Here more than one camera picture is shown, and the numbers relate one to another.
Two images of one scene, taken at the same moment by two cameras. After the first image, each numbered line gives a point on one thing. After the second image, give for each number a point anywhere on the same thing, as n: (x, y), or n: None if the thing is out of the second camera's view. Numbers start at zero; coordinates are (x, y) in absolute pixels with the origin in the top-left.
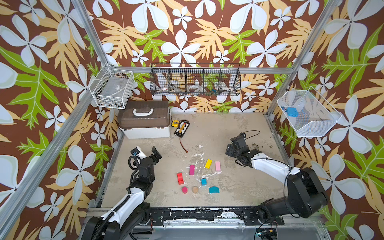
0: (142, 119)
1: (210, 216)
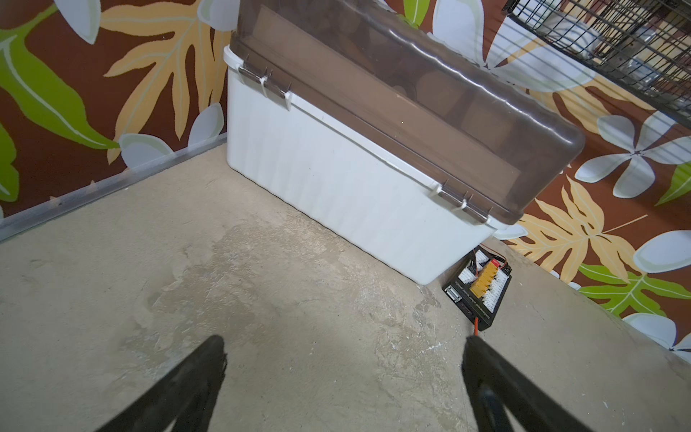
0: (368, 119)
1: None
